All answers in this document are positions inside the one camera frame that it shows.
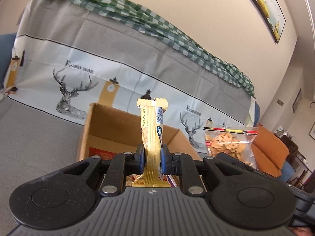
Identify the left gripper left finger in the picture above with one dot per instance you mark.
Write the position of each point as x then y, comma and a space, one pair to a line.
115, 171

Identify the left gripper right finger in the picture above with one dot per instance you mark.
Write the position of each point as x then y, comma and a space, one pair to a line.
188, 170

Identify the yellow wafer bar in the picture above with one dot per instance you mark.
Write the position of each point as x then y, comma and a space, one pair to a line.
151, 113

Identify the purple snack packet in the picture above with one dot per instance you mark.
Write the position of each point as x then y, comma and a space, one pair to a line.
172, 181

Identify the operator right hand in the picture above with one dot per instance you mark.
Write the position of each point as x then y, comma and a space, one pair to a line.
302, 231

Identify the red envelope snack packet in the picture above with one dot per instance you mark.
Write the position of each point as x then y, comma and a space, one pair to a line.
105, 155

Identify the cardboard box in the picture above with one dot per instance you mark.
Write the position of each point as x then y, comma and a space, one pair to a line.
117, 131

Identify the orange cushion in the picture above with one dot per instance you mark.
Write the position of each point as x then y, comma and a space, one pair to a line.
269, 151

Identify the clear cracker bag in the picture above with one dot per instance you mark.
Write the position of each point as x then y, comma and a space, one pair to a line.
235, 142

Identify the dark wooden cabinet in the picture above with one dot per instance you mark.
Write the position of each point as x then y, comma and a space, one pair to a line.
296, 171

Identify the deer print sofa cover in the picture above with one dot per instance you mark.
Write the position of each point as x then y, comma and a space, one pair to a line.
65, 57

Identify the green checkered cloth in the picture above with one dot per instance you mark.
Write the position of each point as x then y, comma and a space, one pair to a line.
148, 22

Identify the framed wall picture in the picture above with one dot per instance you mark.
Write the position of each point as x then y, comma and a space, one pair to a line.
273, 16

